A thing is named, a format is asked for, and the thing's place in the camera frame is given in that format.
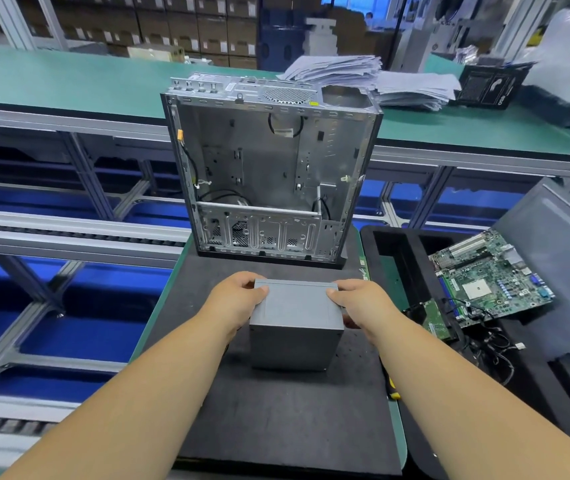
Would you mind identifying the black cable bundle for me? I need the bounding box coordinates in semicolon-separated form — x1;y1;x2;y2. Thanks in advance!
404;298;526;386

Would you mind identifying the green conveyor belt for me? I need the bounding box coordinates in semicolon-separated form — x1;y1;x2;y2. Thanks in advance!
0;42;570;156

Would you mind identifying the clear plastic bag pile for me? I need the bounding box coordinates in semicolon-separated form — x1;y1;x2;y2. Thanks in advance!
520;6;570;131

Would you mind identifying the aluminium conveyor frame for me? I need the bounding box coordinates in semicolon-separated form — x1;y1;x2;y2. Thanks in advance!
0;102;570;465

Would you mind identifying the stack of white papers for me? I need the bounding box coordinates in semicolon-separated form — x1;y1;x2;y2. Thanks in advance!
277;56;462;112

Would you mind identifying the stack of brown cardboard boxes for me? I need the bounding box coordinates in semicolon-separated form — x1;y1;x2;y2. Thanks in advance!
0;0;261;69

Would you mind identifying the green motherboard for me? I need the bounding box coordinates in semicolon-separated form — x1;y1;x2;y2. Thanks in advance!
429;229;555;328

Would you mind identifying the small green circuit card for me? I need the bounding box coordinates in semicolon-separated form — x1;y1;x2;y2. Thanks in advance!
419;300;460;341

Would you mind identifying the person's left forearm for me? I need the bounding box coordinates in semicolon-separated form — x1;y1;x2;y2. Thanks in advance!
0;306;230;480

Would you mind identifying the person's right forearm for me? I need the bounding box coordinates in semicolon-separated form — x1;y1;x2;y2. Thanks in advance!
363;311;570;480

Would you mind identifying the grey metal side panel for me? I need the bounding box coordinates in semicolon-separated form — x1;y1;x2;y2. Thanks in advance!
494;177;570;362

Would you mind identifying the grey power supply unit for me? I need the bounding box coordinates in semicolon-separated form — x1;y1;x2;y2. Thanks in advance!
249;279;345;372

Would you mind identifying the black cardboard box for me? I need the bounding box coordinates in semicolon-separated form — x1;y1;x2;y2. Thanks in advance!
456;63;535;110

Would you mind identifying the open metal computer case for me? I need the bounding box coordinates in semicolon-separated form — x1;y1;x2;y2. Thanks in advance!
161;73;383;269

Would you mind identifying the black foam tray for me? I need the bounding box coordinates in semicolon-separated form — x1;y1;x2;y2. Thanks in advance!
360;225;570;480

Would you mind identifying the black work mat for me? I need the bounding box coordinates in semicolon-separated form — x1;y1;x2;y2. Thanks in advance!
143;226;403;477

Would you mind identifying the person's right hand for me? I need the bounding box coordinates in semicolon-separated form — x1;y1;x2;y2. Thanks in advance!
326;279;405;346

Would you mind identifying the person's left hand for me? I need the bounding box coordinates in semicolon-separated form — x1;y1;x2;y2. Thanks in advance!
204;272;270;339

